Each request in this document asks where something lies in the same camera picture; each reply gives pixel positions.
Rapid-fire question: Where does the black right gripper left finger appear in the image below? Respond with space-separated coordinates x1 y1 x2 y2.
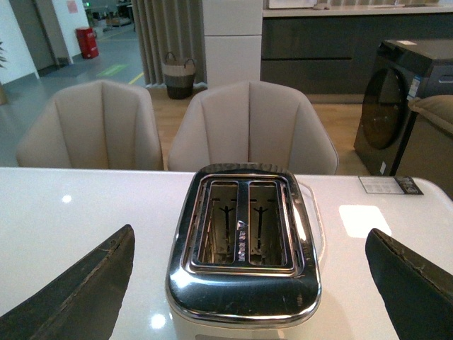
1 225 135 339

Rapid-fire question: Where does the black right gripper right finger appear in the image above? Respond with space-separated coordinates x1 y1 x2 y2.
365 228 452 339

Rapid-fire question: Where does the black white label sticker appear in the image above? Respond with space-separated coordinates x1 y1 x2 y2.
358 176 423 196

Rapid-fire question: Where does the white chrome two-slot toaster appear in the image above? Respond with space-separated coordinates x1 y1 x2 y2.
166 163 321 331

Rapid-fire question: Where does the beige chair left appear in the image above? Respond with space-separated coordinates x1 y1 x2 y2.
16 80 164 170

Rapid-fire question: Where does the beige chair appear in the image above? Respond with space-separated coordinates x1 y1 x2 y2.
16 80 164 170
167 81 339 175

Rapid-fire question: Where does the beige cushion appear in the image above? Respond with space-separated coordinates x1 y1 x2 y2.
408 95 452 135

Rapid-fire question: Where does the black front-load washing machine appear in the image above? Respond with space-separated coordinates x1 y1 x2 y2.
354 39 452 176

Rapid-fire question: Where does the green potted plant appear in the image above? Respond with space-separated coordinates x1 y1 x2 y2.
0 41 8 106

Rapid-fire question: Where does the beige chair right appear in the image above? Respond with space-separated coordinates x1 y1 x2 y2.
167 81 339 175

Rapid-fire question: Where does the woven laundry basket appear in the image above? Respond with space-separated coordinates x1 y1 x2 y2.
162 52 196 99

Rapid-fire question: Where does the dark grey kitchen counter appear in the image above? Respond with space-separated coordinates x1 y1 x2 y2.
260 4 452 95

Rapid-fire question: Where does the grey pleated curtain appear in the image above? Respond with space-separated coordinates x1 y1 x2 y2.
131 0 207 85

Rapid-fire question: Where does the white tall cabinet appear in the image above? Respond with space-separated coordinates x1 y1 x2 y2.
202 1 263 88

